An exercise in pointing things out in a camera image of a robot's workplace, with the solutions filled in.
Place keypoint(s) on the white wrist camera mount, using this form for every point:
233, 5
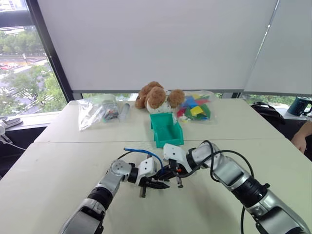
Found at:
146, 168
174, 153

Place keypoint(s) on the green plastic bin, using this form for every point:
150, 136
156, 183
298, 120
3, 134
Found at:
168, 136

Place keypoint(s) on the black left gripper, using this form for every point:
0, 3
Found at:
147, 182

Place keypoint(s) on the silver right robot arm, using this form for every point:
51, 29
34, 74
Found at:
229, 170

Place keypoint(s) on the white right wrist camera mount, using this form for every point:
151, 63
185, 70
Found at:
174, 153

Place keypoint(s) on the clear bag of small parts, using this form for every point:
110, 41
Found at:
107, 113

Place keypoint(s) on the white roller blind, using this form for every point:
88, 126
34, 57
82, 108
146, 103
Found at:
158, 44
285, 53

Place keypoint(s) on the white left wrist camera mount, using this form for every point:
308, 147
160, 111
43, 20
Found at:
146, 168

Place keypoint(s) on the black bag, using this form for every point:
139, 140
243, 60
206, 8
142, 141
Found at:
268, 114

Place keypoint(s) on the grey cylinder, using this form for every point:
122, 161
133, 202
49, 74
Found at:
124, 112

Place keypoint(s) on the black window frame post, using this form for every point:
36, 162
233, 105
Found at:
48, 48

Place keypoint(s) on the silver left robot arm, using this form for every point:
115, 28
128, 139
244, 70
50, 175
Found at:
114, 180

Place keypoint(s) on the brown and white plush toy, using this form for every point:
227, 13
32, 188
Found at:
156, 96

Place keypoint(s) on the clear bag of coloured pieces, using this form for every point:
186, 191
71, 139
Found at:
195, 111

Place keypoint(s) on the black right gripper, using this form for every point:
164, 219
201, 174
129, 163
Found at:
172, 167

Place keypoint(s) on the dark teal mug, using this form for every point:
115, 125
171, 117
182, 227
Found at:
298, 106

